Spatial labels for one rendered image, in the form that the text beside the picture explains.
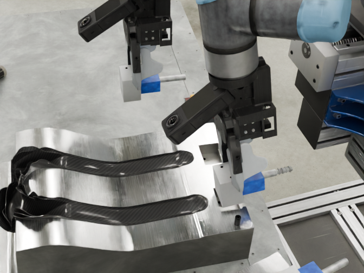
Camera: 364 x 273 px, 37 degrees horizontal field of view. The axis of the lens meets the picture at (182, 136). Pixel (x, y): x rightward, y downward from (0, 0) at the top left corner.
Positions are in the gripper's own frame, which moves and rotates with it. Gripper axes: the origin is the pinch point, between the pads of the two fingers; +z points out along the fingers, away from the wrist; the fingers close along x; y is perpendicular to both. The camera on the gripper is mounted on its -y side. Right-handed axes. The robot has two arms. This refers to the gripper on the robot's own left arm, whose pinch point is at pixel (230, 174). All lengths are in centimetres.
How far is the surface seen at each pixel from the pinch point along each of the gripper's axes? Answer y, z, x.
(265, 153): 37, 87, 102
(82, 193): -24.5, -0.6, 3.8
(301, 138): 55, 89, 108
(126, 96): -13.5, -3.1, 26.2
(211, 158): -0.7, 6.4, 12.8
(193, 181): -5.7, 4.1, 5.0
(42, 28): -31, 0, 74
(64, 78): -27, 4, 51
